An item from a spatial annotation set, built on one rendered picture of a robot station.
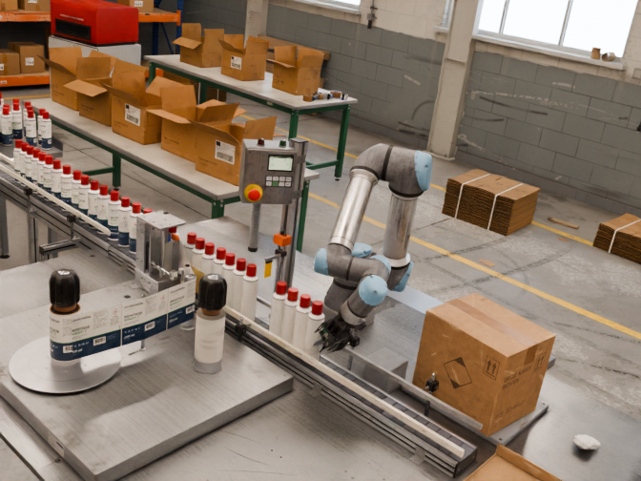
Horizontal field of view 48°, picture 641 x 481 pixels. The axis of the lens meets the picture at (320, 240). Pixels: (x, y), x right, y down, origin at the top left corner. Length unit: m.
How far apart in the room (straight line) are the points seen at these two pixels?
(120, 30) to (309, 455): 6.25
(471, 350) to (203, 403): 0.77
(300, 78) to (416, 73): 2.23
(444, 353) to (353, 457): 0.42
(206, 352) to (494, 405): 0.84
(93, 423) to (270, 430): 0.47
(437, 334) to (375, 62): 6.80
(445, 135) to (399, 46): 1.19
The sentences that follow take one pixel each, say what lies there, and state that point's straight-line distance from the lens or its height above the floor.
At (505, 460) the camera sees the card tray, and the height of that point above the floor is 0.83.
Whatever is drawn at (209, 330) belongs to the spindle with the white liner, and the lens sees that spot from 2.11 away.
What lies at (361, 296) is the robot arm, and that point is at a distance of 2.00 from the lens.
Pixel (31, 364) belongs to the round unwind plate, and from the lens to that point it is 2.24.
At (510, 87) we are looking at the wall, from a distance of 7.80.
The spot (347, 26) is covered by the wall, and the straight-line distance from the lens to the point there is 9.05.
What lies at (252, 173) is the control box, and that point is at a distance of 2.30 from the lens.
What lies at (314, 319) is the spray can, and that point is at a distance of 2.19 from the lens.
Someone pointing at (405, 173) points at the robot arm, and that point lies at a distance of 2.25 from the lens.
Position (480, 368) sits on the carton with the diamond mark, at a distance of 2.11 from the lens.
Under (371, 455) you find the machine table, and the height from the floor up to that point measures 0.83.
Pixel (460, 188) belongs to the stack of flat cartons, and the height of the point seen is 0.27.
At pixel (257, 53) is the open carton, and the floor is 1.03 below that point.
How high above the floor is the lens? 2.11
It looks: 23 degrees down
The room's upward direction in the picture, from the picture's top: 7 degrees clockwise
